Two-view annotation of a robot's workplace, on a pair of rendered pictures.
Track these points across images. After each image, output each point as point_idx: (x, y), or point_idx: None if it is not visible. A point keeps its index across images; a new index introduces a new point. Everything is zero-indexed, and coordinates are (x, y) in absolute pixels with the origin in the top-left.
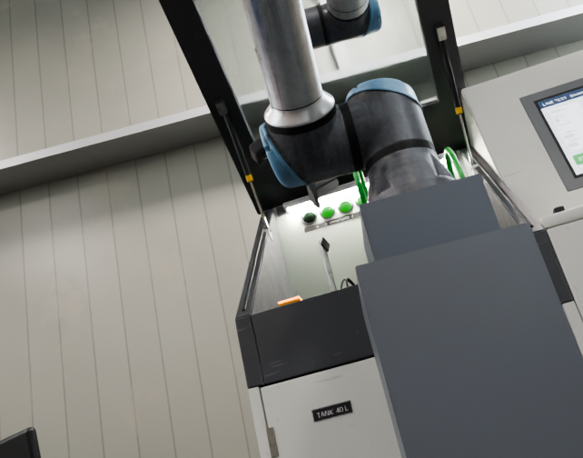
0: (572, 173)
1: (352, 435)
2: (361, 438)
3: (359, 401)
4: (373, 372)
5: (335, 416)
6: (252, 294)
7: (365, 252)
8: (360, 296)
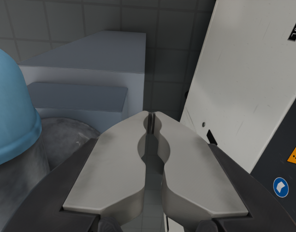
0: None
1: (278, 31)
2: (272, 38)
3: (289, 49)
4: (293, 74)
5: None
6: None
7: (120, 108)
8: (67, 65)
